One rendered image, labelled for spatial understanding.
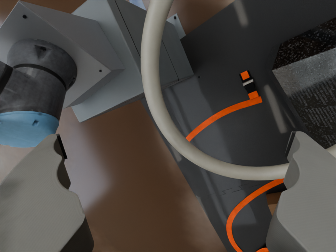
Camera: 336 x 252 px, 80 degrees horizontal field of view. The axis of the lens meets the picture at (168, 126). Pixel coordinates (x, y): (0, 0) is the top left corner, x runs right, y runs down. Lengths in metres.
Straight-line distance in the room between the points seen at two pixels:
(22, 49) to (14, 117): 0.23
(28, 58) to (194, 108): 1.21
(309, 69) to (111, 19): 0.74
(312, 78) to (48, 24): 0.88
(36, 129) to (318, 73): 0.90
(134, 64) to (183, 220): 1.72
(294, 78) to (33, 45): 0.90
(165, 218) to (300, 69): 1.82
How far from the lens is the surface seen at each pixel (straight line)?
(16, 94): 0.58
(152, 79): 0.34
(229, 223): 2.08
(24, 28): 0.72
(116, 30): 0.85
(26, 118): 0.56
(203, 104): 1.60
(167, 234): 2.42
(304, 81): 0.94
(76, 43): 0.71
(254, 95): 1.51
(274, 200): 1.80
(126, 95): 0.84
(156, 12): 0.32
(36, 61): 0.68
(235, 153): 1.70
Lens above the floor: 1.56
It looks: 64 degrees down
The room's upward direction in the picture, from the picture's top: 132 degrees counter-clockwise
